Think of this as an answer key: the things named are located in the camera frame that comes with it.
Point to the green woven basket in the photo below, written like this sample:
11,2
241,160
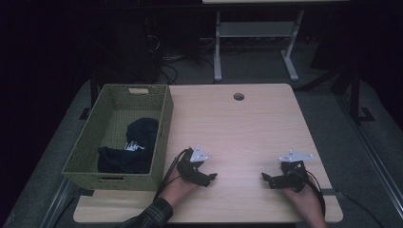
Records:
95,139

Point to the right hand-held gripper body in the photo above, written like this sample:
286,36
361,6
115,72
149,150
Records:
293,175

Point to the dark blue knitted sweater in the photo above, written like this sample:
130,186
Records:
139,158

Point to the grey metal floor rail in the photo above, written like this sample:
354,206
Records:
374,155
57,202

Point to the person's left hand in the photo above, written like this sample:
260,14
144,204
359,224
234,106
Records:
177,190

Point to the white metal desk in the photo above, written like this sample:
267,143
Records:
253,29

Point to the black metal stand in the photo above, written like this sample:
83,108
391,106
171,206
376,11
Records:
355,95
94,88

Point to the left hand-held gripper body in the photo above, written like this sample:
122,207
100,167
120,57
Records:
190,169

